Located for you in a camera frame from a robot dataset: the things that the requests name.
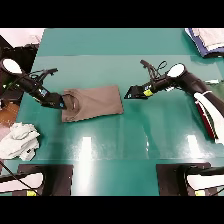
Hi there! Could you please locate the purple-blue garment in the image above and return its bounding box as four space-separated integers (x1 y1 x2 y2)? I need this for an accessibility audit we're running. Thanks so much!
184 28 224 59

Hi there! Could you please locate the folded white garment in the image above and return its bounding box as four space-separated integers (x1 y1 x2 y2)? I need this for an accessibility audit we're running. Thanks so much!
191 28 224 52

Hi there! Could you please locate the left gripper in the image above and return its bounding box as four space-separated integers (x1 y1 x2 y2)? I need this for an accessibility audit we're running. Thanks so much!
45 91 67 110

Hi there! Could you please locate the black cable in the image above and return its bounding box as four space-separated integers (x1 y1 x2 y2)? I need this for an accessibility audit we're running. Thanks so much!
0 159 44 197

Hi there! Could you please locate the brown T-shirt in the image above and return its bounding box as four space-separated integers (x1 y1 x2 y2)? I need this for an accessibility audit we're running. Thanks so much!
61 84 125 124

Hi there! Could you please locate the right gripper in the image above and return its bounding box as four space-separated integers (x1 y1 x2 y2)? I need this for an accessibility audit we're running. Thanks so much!
124 84 156 101

